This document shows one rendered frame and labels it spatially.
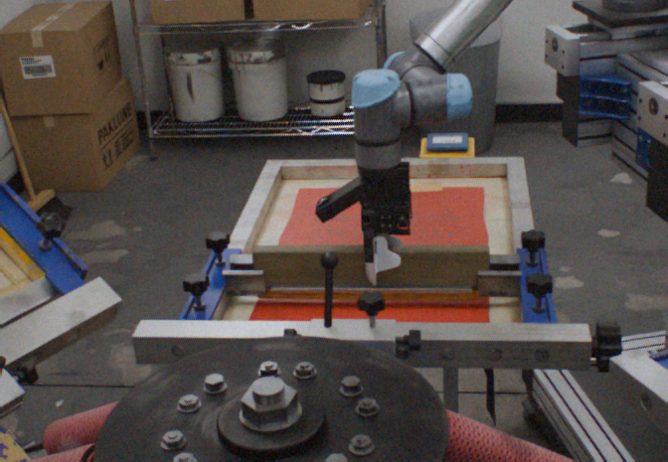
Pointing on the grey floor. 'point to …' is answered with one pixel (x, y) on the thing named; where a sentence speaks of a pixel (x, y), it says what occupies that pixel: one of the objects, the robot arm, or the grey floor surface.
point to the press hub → (279, 407)
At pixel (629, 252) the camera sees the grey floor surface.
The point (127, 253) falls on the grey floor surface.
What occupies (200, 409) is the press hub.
